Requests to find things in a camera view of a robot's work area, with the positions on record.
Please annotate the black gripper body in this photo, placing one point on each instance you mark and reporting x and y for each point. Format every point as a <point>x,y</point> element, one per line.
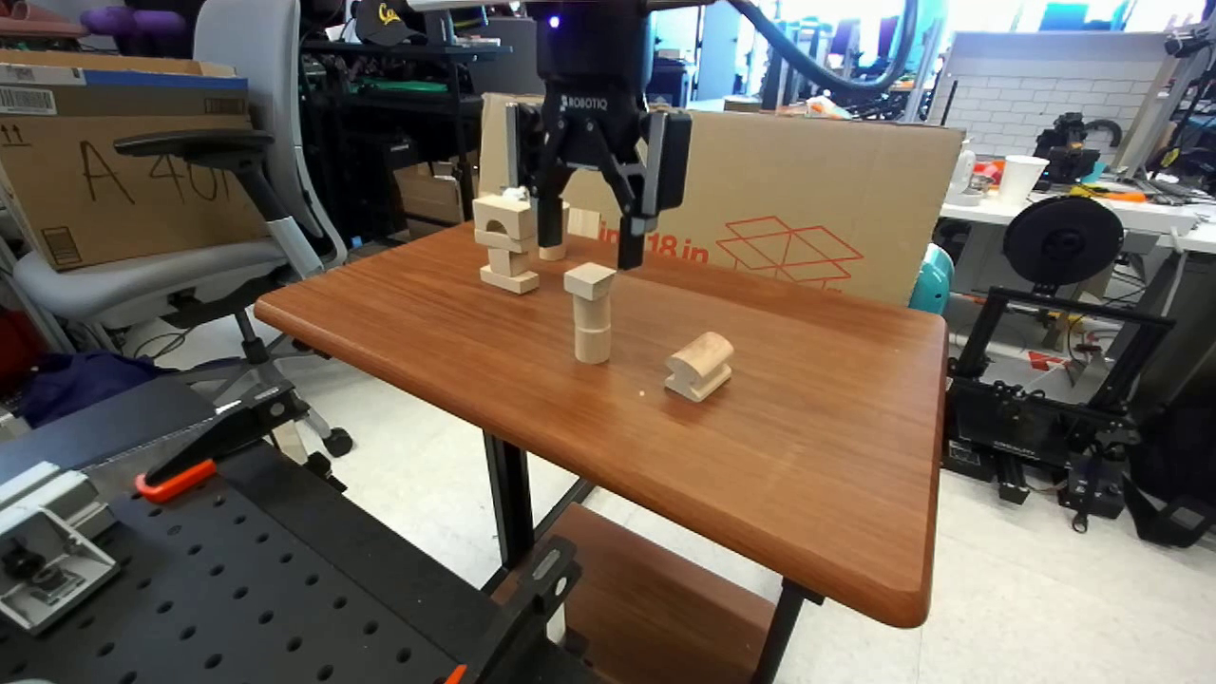
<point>594,123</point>

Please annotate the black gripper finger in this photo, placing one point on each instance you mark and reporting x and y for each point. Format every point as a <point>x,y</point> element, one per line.
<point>633,213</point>
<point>550,209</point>

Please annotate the small square wooden block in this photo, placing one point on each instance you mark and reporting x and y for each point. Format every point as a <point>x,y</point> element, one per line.
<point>589,281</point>

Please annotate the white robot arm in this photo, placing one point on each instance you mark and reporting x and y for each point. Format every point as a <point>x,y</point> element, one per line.
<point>589,42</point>

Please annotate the tall wooden cylinder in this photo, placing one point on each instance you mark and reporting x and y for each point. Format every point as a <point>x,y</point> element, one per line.
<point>552,251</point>

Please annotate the square wooden pillar block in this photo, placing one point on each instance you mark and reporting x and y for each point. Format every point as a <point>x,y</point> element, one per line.
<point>509,258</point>

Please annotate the flat wooden base block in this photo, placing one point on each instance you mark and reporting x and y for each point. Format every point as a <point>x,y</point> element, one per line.
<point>509,280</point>

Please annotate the half-round wooden block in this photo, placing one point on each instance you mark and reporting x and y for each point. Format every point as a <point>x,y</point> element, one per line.
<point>706,353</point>

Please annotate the large cardboard panel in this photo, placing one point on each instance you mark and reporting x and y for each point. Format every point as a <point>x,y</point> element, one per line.
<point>809,176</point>

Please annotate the brown wooden table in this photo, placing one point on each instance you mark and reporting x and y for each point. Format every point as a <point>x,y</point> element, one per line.
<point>760,429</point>

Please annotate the teal ball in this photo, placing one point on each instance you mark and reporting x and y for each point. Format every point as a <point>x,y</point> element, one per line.
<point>936,281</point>

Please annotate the white bin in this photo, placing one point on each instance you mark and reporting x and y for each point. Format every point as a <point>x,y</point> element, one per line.
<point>1007,180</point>

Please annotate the black orange bar clamp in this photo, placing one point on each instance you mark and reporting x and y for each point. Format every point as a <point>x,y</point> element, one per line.
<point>527,609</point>
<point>213,442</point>

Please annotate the grey white office chair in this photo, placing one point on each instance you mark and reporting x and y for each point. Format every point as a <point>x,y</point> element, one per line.
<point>155,270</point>

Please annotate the lettered cardboard box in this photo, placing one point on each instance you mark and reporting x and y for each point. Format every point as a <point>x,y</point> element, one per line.
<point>115,192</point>

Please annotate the white patterned panel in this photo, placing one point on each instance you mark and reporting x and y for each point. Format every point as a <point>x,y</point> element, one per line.
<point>1050,90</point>

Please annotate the black 3D printer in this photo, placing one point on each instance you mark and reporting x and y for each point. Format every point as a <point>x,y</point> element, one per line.
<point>1064,367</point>

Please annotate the black perforated base board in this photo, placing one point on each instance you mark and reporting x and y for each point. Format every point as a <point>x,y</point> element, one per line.
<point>253,593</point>

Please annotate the metal socket box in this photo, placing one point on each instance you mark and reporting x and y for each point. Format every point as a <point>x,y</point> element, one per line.
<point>51,556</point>

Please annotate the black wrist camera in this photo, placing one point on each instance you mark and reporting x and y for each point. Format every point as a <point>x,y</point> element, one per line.
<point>673,159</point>

